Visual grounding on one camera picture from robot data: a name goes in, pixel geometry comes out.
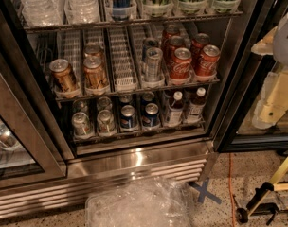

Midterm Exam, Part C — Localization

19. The rear right pepsi can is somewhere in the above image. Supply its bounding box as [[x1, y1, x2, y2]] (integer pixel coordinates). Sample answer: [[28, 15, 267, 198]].
[[141, 92, 155, 106]]

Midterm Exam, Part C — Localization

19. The silver soda can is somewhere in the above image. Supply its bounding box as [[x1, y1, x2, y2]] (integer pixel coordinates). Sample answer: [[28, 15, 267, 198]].
[[97, 110, 115, 133], [97, 96, 113, 112], [72, 99, 89, 114], [72, 112, 93, 137]]

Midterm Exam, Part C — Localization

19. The left glass fridge door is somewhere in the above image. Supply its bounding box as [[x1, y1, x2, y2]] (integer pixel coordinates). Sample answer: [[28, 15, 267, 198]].
[[0, 53, 66, 189]]

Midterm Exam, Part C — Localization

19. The gold can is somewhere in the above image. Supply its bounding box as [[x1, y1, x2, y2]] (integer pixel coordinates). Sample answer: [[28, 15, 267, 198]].
[[83, 56, 109, 89], [49, 59, 78, 93], [83, 44, 104, 59]]

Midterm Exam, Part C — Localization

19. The glass fridge door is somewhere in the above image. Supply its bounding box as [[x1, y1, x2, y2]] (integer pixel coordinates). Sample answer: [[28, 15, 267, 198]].
[[210, 0, 288, 153], [0, 53, 66, 189]]

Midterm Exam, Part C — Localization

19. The white cap bottle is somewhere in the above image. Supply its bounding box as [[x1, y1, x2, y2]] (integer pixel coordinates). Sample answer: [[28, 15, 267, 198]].
[[185, 87, 206, 123], [165, 91, 184, 127]]

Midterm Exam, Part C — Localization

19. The cola can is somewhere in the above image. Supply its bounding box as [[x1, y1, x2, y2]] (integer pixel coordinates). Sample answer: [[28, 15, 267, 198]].
[[194, 44, 221, 77], [161, 24, 180, 48], [170, 47, 192, 79], [165, 36, 186, 63], [190, 33, 210, 64]]

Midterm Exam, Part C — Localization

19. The yellow black wheeled stand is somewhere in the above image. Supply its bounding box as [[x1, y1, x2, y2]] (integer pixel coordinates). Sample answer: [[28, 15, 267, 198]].
[[235, 156, 288, 226]]

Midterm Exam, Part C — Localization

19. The rear left silver soda can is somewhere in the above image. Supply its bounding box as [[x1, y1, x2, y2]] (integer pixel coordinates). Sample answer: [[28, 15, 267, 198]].
[[72, 99, 89, 114]]

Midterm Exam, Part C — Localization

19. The front right pepsi can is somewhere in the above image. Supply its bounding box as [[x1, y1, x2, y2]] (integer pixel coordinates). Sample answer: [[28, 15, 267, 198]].
[[142, 103, 159, 127]]

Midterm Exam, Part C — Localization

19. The front left cola can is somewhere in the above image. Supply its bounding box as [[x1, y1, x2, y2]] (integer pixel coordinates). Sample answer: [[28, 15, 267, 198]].
[[170, 47, 192, 79]]

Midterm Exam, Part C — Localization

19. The pepsi can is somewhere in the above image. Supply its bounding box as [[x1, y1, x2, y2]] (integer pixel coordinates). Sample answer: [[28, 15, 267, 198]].
[[120, 105, 137, 129], [141, 92, 155, 106], [118, 95, 134, 107], [142, 103, 159, 127]]

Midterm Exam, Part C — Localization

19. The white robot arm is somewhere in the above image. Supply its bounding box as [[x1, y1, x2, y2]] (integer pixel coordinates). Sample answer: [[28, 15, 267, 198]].
[[251, 12, 288, 129]]

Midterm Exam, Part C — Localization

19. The rear left cola can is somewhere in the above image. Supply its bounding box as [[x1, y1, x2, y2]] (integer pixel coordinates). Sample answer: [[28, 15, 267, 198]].
[[161, 24, 180, 48]]

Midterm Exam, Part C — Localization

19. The stainless steel fridge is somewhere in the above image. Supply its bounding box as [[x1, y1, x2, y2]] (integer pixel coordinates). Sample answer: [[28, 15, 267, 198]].
[[0, 0, 288, 221]]

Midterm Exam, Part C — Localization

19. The rear right cola can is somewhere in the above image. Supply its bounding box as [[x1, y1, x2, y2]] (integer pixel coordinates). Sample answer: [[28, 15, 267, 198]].
[[190, 33, 210, 64]]

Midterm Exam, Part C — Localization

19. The right glass fridge door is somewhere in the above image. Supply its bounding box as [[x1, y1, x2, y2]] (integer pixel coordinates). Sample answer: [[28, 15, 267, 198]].
[[210, 0, 288, 153]]

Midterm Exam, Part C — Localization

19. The clear water bottle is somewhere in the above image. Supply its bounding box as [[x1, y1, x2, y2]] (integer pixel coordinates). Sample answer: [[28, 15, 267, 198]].
[[64, 0, 100, 24], [20, 0, 64, 27]]

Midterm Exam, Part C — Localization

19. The blue tape cross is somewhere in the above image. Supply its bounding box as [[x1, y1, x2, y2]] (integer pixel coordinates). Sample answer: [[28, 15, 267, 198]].
[[189, 178, 222, 204]]

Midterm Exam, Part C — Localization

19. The front left silver soda can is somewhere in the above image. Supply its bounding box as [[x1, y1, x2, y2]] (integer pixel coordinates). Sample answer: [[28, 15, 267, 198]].
[[72, 112, 93, 137]]

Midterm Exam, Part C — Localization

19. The left white cap bottle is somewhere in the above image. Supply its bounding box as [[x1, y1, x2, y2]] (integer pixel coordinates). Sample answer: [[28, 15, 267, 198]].
[[165, 91, 184, 127]]

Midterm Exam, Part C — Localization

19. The front left gold can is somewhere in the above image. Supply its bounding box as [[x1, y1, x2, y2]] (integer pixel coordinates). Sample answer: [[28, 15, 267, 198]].
[[49, 59, 78, 93]]

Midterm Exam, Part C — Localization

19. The middle left cola can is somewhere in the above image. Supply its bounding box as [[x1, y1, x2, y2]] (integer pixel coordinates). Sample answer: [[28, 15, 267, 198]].
[[165, 36, 186, 63]]

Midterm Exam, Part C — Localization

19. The clear plastic bin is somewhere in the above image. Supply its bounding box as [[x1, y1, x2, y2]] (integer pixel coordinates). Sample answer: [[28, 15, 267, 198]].
[[85, 178, 193, 227]]

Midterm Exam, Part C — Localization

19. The front left pepsi can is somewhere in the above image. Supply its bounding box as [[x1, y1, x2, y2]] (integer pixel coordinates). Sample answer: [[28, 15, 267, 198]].
[[120, 105, 137, 129]]

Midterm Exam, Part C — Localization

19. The front right cola can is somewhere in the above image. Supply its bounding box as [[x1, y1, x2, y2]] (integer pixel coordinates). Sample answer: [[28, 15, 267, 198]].
[[194, 44, 221, 77]]

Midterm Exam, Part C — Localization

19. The rear left pepsi can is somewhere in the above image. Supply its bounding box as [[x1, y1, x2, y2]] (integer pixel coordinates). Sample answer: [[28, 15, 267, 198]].
[[118, 95, 134, 107]]

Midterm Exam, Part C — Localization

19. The blue red energy can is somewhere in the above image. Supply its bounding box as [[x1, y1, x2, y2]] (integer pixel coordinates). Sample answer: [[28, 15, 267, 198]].
[[109, 0, 131, 21]]

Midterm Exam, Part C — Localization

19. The orange cable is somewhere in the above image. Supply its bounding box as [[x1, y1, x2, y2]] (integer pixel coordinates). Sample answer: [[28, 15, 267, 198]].
[[227, 152, 237, 227]]

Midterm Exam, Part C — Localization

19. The can behind left door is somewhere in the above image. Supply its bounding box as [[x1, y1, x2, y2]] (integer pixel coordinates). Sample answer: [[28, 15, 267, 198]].
[[0, 123, 22, 151]]

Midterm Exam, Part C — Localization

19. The right white cap bottle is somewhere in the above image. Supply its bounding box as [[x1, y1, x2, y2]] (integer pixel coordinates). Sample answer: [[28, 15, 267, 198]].
[[185, 87, 206, 123]]

